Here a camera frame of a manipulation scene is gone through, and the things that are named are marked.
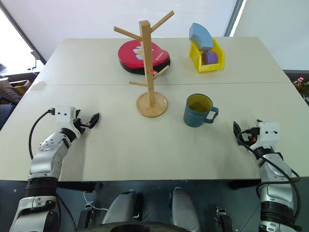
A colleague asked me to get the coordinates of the yellow plastic bin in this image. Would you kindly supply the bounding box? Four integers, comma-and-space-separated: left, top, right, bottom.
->
188, 37, 226, 73

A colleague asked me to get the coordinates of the blue mug with yellow inside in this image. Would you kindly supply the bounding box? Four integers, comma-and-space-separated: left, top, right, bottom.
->
183, 93, 220, 128

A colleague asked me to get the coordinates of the blue curved foam block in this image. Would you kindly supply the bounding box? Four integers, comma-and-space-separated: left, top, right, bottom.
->
188, 22, 215, 52

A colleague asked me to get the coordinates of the wooden mug tree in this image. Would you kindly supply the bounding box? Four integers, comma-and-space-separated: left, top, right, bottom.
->
113, 10, 175, 119

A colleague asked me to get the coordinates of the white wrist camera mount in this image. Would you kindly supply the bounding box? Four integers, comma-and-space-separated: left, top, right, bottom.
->
255, 121, 281, 146
49, 105, 82, 139

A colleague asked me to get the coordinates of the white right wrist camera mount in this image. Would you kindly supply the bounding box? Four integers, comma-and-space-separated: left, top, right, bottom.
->
255, 121, 281, 146

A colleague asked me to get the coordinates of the silver rounded robot leg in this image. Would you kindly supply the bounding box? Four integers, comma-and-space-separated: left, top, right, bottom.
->
100, 189, 143, 225
168, 186, 201, 232

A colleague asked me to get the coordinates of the red and black round pad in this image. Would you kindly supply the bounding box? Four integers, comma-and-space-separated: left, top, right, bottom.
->
117, 40, 172, 76

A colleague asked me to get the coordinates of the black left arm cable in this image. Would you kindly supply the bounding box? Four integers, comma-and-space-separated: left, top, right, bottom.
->
28, 109, 56, 161

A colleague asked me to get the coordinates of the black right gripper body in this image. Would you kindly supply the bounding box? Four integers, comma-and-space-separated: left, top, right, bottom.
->
239, 127, 260, 146

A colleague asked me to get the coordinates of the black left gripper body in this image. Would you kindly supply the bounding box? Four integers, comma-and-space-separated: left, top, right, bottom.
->
73, 116, 88, 133

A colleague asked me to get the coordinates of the dark window frame bar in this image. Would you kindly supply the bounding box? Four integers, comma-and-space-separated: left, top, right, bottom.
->
0, 4, 47, 65
223, 0, 247, 37

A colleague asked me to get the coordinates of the purple cylinder foam block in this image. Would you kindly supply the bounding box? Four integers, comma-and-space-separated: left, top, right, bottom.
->
201, 51, 219, 66

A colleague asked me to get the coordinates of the thin white cable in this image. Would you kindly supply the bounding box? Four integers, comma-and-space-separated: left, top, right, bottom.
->
83, 190, 109, 212

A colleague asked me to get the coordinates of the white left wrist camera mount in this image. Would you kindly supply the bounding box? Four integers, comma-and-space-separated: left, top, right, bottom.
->
49, 105, 82, 139

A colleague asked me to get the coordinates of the bottle with red cap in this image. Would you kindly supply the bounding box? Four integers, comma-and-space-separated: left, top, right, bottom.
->
293, 76, 305, 93

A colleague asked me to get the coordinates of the brown cardboard box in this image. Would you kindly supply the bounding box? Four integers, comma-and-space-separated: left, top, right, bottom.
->
0, 77, 32, 105

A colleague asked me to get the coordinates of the dark round robot waist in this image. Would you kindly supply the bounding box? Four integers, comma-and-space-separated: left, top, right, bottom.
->
83, 220, 194, 232

